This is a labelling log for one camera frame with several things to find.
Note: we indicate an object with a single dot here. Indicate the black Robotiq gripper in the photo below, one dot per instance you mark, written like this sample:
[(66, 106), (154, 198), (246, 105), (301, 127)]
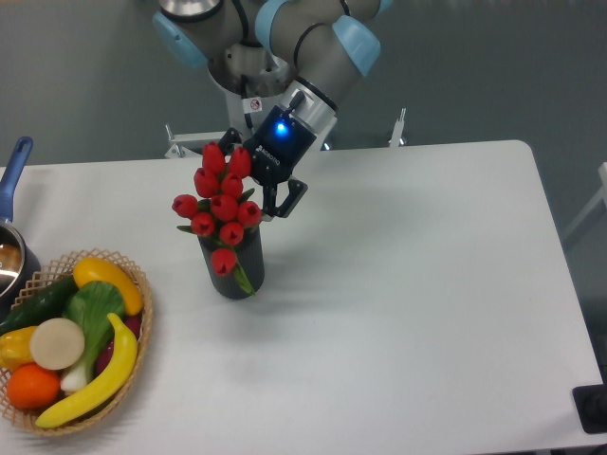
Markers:
[(275, 149)]

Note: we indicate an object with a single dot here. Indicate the red tulip bouquet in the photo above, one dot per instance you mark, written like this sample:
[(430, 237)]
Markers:
[(221, 208)]

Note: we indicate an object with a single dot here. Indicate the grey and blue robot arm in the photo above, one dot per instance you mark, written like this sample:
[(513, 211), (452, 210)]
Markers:
[(327, 42)]

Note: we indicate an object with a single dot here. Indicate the dark grey ribbed vase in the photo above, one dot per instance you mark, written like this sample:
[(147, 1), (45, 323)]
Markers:
[(237, 272)]

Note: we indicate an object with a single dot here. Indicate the yellow squash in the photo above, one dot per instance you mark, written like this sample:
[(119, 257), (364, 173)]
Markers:
[(92, 269)]

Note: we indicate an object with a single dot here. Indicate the purple eggplant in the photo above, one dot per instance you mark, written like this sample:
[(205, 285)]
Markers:
[(134, 324)]

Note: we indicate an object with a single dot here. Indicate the green bok choy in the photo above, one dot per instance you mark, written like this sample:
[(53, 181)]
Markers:
[(89, 308)]

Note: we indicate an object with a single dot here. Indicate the yellow banana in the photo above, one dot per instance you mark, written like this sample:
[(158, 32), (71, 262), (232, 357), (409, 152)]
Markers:
[(100, 389)]

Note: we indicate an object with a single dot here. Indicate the green cucumber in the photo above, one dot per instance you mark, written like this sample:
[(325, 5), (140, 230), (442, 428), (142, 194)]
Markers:
[(46, 304)]

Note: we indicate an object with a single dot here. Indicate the beige round disc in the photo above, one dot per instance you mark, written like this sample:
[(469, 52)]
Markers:
[(56, 344)]

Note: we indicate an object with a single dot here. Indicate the yellow bell pepper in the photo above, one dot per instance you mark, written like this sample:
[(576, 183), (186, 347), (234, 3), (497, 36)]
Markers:
[(15, 351)]

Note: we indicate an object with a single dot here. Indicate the orange fruit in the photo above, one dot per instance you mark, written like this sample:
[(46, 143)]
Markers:
[(32, 387)]

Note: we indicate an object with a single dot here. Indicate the woven wicker basket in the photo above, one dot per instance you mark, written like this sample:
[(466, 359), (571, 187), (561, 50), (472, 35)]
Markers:
[(52, 272)]

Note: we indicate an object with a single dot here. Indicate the black device at table edge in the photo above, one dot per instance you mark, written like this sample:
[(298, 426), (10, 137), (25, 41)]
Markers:
[(590, 403)]

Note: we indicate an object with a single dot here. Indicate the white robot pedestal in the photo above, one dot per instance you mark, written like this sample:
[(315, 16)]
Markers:
[(254, 81)]

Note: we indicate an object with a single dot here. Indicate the blue handled saucepan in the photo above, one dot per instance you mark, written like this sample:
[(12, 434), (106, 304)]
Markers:
[(18, 262)]

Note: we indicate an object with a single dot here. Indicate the white frame at right edge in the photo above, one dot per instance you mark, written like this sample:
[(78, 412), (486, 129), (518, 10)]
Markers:
[(588, 215)]

